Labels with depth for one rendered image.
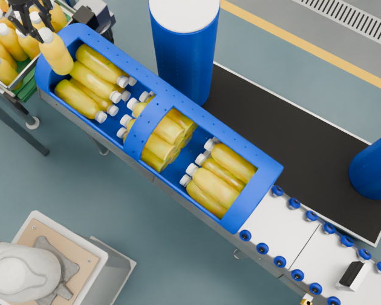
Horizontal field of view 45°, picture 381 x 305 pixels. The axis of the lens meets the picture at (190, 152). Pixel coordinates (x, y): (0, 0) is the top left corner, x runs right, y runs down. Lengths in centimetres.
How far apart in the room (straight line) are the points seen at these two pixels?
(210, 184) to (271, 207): 32
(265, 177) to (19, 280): 77
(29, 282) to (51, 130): 157
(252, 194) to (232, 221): 11
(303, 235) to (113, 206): 128
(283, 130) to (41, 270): 165
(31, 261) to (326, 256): 101
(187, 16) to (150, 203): 120
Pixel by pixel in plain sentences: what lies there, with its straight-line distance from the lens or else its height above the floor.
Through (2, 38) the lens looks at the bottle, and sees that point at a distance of 188.
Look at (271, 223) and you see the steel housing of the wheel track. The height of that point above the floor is 93.
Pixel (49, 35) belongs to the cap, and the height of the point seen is 146.
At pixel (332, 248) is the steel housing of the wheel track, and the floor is 93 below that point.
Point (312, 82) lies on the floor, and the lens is 295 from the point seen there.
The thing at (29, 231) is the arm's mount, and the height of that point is 101.
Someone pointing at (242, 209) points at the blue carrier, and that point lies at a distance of 142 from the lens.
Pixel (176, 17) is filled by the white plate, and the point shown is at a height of 104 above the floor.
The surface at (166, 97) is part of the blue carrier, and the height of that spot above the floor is 122.
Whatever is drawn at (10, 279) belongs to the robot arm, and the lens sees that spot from 141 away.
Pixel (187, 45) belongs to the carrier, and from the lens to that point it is 190.
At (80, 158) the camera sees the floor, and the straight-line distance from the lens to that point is 276.
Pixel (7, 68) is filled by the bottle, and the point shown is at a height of 105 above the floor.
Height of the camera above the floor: 261
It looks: 75 degrees down
